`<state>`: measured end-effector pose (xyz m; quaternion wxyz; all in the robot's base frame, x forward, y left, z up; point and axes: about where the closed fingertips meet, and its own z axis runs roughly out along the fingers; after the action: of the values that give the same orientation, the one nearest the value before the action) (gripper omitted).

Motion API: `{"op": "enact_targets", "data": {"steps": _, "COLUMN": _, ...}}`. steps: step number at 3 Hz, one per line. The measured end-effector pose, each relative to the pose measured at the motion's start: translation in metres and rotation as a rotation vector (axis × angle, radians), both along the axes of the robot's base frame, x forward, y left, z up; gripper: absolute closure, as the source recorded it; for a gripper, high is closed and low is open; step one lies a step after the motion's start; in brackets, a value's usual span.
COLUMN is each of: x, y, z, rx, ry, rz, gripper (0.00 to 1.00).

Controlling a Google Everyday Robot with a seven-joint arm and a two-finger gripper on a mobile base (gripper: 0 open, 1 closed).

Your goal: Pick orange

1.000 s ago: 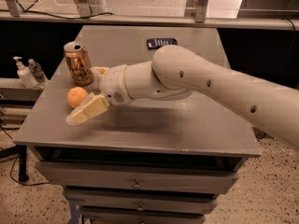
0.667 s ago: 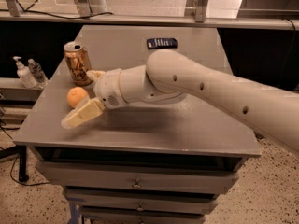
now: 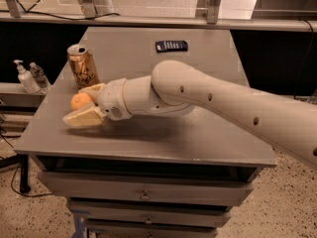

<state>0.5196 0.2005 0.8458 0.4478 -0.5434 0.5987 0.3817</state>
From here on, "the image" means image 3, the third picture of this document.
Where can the middle grey drawer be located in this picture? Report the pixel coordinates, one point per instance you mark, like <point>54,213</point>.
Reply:
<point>153,213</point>

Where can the dark blue snack packet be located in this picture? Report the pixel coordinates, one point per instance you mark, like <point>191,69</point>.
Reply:
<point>171,46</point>

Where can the orange fruit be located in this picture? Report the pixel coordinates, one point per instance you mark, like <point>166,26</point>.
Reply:
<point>78,100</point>

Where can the grey drawer cabinet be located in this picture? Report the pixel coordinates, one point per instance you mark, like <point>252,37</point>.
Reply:
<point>196,146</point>

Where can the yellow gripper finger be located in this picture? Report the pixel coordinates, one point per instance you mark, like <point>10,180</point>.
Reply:
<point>87,115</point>
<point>93,91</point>

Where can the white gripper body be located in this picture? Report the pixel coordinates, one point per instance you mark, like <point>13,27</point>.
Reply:
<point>111,98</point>

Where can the grey metal frame post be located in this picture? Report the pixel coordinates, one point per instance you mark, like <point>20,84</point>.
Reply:
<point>89,9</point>
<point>14,8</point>
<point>208,9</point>

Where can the top grey drawer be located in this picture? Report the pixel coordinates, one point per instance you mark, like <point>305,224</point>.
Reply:
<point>165,190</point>

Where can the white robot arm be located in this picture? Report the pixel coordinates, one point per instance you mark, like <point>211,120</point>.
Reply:
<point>174,88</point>

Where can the bottom grey drawer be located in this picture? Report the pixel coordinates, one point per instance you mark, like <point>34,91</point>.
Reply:
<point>149,231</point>

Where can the grey drawer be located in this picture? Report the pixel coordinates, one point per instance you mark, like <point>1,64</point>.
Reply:
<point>153,213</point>
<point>149,231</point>
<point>165,190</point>

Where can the white pump dispenser bottle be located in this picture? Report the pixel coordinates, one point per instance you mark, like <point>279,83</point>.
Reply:
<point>26,78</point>

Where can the clear plastic water bottle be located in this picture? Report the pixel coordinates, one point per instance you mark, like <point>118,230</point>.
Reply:
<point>39,76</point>

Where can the gold soda can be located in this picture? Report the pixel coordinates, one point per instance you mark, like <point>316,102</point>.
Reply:
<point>82,65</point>

